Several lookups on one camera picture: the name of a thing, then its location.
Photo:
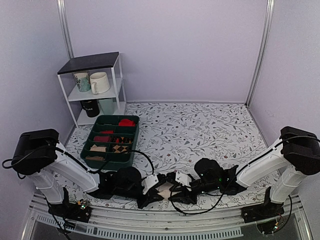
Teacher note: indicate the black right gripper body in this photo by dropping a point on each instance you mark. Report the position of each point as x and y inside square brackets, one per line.
[211, 187]

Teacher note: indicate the black mug with lettering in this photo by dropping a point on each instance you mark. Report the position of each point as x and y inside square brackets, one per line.
[91, 107]

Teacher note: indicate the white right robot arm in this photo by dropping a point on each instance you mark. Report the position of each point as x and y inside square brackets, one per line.
[296, 150]

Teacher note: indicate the teal patterned mug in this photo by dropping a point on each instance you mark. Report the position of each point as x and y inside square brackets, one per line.
[82, 81]

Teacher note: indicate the right aluminium corner post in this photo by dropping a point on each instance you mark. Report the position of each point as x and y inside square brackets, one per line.
[262, 50]

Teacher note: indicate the red rolled sock back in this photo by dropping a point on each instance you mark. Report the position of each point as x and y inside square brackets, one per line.
[126, 123]

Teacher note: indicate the beige rolled sock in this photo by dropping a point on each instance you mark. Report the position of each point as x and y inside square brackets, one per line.
[96, 148]

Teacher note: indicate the dark red rolled sock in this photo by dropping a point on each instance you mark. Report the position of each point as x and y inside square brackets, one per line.
[102, 139]

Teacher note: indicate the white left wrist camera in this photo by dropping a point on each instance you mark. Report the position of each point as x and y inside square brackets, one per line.
[149, 182]

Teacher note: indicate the tan rolled sock front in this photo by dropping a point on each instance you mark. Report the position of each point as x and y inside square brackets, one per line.
[95, 158]

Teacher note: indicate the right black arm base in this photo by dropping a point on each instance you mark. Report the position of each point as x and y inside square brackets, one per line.
[262, 211]

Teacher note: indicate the cream ceramic mug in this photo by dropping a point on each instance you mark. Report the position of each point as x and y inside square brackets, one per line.
[99, 83]

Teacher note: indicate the aluminium front rail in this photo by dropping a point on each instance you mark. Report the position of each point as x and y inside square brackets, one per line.
[217, 224]

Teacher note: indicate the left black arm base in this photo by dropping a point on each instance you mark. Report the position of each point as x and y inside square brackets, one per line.
[79, 211]

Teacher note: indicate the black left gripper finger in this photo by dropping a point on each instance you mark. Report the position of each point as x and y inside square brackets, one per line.
[150, 197]
[161, 179]

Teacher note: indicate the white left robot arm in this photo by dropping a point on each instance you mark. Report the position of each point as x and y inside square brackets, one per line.
[39, 154]

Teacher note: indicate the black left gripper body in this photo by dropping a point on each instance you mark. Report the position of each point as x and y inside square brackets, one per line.
[120, 192]

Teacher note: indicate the aluminium corner post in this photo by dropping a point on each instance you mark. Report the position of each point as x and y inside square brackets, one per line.
[262, 50]
[61, 7]

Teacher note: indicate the green divided organizer tray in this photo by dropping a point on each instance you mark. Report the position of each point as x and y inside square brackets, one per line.
[115, 161]

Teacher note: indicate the pale green mug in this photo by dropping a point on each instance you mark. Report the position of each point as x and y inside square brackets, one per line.
[107, 106]

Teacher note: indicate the argyle rolled sock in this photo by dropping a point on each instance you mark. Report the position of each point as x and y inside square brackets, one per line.
[122, 140]
[116, 148]

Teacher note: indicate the left aluminium corner post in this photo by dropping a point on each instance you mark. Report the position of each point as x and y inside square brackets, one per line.
[61, 7]

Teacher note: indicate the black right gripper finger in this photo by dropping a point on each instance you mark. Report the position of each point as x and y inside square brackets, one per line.
[185, 196]
[171, 178]

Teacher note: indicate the white shelf with black top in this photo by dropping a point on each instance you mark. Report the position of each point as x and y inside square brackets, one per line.
[106, 62]

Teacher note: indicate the red rolled sock middle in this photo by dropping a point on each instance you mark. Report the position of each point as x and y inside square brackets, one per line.
[107, 132]

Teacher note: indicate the cream and brown sock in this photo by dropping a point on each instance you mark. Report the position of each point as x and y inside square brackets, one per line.
[165, 190]

